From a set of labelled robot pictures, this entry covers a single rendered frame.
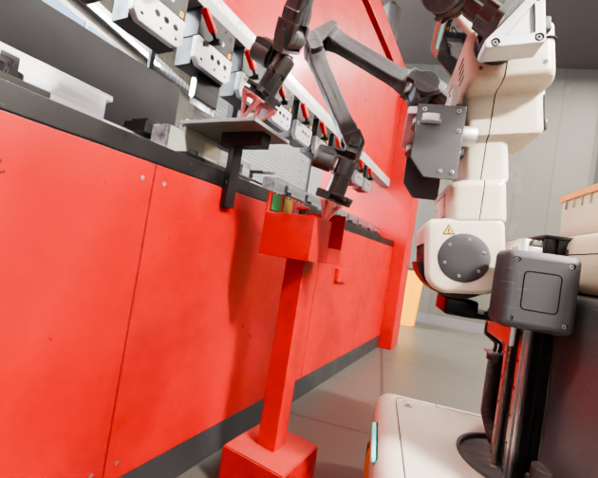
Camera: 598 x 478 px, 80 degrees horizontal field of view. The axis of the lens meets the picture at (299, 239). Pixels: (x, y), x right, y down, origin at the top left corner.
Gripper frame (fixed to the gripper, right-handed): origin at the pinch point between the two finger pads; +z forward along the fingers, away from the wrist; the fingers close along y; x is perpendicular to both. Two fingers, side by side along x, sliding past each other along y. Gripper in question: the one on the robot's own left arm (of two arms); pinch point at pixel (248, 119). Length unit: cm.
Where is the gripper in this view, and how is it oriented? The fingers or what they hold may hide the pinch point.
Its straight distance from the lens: 107.2
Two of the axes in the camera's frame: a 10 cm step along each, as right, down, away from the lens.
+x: 6.9, 5.8, -4.3
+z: -5.6, 8.1, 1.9
